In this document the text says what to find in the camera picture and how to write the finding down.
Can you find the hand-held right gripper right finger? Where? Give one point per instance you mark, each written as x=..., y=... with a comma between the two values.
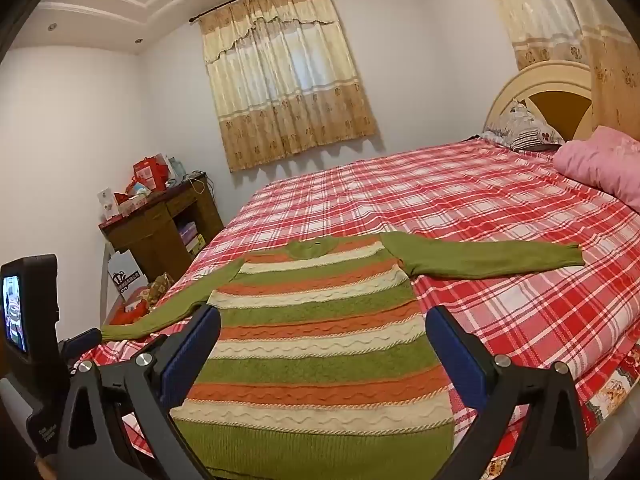
x=457, y=355

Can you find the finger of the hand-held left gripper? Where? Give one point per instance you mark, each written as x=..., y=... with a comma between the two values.
x=80, y=342

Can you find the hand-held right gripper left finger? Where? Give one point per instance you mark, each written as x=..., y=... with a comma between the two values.
x=187, y=355

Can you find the green orange striped knit sweater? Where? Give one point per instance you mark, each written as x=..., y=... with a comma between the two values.
x=320, y=320

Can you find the brown stuffed toy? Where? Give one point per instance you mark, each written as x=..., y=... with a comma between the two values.
x=159, y=287

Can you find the white paper bag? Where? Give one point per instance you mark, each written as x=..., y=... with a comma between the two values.
x=122, y=270

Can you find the stacked boxes under desk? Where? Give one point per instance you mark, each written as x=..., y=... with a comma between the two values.
x=191, y=237

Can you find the brown wooden desk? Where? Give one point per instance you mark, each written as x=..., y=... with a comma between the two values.
x=150, y=235

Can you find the bed with red plaid sheet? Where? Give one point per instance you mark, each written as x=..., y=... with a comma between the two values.
x=500, y=200

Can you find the printed mattress side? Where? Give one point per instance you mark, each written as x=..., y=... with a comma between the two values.
x=615, y=390

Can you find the red gift box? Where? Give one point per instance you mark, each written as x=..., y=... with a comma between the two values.
x=149, y=175

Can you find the floral striped pillow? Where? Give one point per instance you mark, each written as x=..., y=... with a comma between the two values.
x=525, y=125

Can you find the pink quilt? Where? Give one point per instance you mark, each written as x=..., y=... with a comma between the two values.
x=600, y=160

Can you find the beige floral window curtain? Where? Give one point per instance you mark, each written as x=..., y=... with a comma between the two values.
x=285, y=85

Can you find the cream wooden headboard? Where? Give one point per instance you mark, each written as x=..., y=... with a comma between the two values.
x=537, y=77

